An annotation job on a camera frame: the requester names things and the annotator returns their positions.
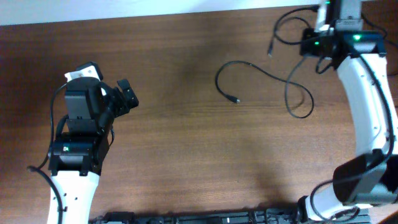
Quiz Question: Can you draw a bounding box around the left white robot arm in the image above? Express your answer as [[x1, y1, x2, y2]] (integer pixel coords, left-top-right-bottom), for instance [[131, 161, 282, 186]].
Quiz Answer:
[[47, 77, 139, 223]]

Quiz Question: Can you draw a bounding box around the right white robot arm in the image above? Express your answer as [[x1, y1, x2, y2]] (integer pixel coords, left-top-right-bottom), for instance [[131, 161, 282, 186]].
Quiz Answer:
[[300, 1, 397, 222]]

